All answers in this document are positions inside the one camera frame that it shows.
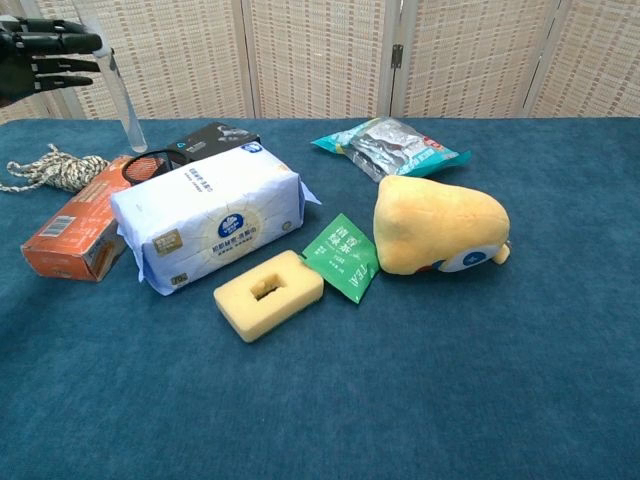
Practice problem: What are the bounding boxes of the green tea sachet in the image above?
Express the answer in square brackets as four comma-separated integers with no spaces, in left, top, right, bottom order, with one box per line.
[299,213,380,305]

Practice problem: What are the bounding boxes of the beige rope bundle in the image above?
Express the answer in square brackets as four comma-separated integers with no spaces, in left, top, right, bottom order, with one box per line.
[0,143,111,195]

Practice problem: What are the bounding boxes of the black cardboard box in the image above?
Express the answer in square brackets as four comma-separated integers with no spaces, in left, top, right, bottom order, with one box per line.
[165,122,262,164]

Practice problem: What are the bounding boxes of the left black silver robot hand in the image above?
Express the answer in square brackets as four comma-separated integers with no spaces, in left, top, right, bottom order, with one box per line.
[0,17,101,109]

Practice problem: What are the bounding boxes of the blue felt table cover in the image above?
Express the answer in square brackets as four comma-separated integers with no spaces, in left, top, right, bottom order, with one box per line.
[0,117,640,480]

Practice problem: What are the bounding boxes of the orange cardboard box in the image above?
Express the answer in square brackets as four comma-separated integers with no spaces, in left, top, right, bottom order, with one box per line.
[20,154,134,284]

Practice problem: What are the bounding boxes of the white tissue pack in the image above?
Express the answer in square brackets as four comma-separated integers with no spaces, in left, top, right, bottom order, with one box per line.
[109,141,322,297]

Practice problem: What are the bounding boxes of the yellow sponge with hole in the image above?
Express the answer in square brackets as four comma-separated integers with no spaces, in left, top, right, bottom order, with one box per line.
[213,249,326,344]

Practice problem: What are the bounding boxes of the clear plastic tube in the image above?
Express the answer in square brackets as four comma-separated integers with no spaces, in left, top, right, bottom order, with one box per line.
[77,0,149,154]

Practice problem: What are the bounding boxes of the woven folding screen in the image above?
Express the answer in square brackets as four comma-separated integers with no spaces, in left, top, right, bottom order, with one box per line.
[0,0,640,126]

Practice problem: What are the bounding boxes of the yellow plush toy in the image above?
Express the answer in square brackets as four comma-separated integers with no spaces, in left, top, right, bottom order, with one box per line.
[373,174,512,277]

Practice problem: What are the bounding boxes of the teal snack bag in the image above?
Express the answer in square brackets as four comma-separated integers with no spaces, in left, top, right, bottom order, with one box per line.
[310,117,473,184]

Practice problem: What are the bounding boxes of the black mesh cup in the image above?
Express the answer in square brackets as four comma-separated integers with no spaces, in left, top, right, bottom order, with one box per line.
[121,148,189,187]

